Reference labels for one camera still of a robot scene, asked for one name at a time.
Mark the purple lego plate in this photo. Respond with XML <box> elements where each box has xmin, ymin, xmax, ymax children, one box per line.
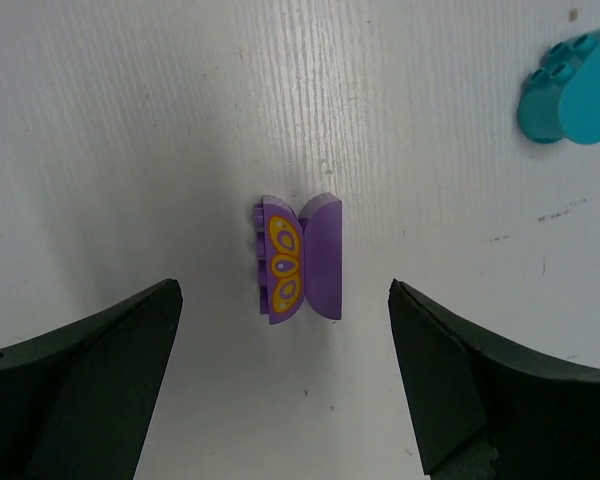
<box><xmin>252</xmin><ymin>193</ymin><xmax>343</xmax><ymax>325</ymax></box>

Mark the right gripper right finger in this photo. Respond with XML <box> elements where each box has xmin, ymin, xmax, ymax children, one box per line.
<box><xmin>388</xmin><ymin>281</ymin><xmax>600</xmax><ymax>479</ymax></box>

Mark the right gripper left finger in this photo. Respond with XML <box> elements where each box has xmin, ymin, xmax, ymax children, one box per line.
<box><xmin>0</xmin><ymin>279</ymin><xmax>183</xmax><ymax>479</ymax></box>

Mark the cyan rounded lego brick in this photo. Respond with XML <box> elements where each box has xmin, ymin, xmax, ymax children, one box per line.
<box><xmin>516</xmin><ymin>29</ymin><xmax>600</xmax><ymax>145</ymax></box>

